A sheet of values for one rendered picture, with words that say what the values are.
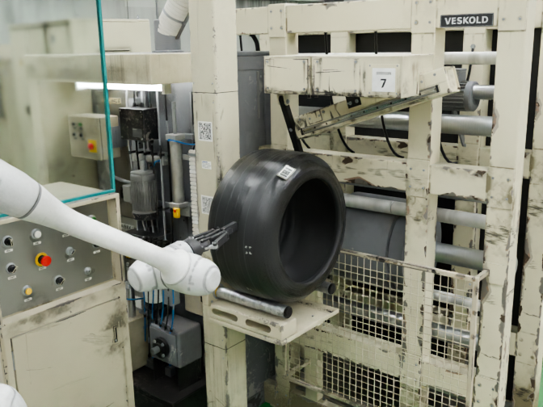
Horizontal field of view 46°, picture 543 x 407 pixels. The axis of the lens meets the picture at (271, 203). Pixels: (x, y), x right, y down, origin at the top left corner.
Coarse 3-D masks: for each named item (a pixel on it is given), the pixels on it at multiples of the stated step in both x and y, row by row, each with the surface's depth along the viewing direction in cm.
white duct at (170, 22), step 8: (168, 0) 281; (176, 0) 277; (184, 0) 277; (168, 8) 281; (176, 8) 279; (184, 8) 279; (160, 16) 286; (168, 16) 282; (176, 16) 282; (184, 16) 283; (160, 24) 287; (168, 24) 284; (176, 24) 284; (160, 32) 288; (168, 32) 287; (176, 32) 288
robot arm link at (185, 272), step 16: (48, 192) 159; (32, 208) 153; (48, 208) 157; (64, 208) 162; (48, 224) 160; (64, 224) 162; (80, 224) 164; (96, 224) 166; (96, 240) 166; (112, 240) 166; (128, 240) 167; (128, 256) 169; (144, 256) 168; (160, 256) 170; (176, 256) 174; (192, 256) 176; (176, 272) 173; (192, 272) 174; (208, 272) 174; (176, 288) 176; (192, 288) 174; (208, 288) 174
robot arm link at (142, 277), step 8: (168, 248) 192; (136, 264) 184; (144, 264) 183; (128, 272) 185; (136, 272) 182; (144, 272) 182; (152, 272) 183; (160, 272) 182; (128, 280) 186; (136, 280) 183; (144, 280) 182; (152, 280) 183; (160, 280) 183; (136, 288) 185; (144, 288) 183; (152, 288) 185; (160, 288) 186; (168, 288) 186
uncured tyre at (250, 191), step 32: (256, 160) 227; (288, 160) 223; (320, 160) 234; (224, 192) 223; (256, 192) 215; (288, 192) 217; (320, 192) 256; (224, 224) 220; (256, 224) 212; (288, 224) 265; (320, 224) 260; (224, 256) 223; (256, 256) 214; (288, 256) 263; (320, 256) 256; (256, 288) 223; (288, 288) 226
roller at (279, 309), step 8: (216, 288) 246; (224, 288) 245; (224, 296) 243; (232, 296) 241; (240, 296) 239; (248, 296) 237; (256, 296) 236; (248, 304) 236; (256, 304) 233; (264, 304) 231; (272, 304) 230; (280, 304) 228; (272, 312) 229; (280, 312) 226; (288, 312) 227
